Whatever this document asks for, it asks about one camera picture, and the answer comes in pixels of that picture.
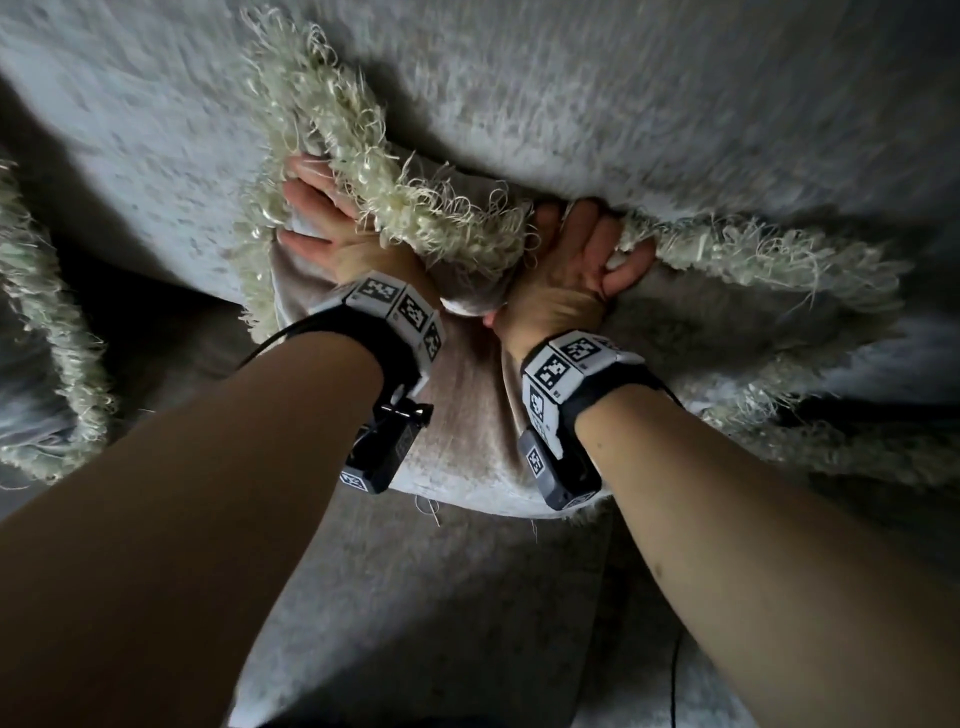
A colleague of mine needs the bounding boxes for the person's left forearm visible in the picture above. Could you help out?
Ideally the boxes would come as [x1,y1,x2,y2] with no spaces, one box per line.
[0,330,385,728]

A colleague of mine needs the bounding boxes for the thin black cable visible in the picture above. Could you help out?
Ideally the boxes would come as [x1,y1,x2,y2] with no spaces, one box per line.
[238,318,325,370]

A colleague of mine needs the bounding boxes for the person's right hand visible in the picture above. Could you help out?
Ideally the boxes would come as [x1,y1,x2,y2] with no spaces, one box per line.
[483,198,659,363]

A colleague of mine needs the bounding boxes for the grey cushion with cream fringe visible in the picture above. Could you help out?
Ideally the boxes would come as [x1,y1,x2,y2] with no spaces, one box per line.
[697,311,960,492]
[0,161,117,485]

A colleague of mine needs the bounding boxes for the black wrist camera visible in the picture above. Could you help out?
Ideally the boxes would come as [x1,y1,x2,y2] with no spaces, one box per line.
[339,396,436,496]
[516,427,603,513]

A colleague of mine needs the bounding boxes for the beige cushion with cream fringe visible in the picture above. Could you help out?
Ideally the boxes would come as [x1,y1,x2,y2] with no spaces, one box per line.
[228,6,912,522]

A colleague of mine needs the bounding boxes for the person's left hand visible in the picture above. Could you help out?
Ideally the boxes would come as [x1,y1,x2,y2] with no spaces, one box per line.
[277,153,442,301]

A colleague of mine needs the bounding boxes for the white marker wrist band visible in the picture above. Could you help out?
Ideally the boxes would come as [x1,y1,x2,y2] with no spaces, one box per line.
[519,330,680,462]
[288,270,447,402]

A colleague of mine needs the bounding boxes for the person's right forearm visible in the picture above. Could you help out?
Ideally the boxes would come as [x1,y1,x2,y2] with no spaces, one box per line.
[573,384,960,728]

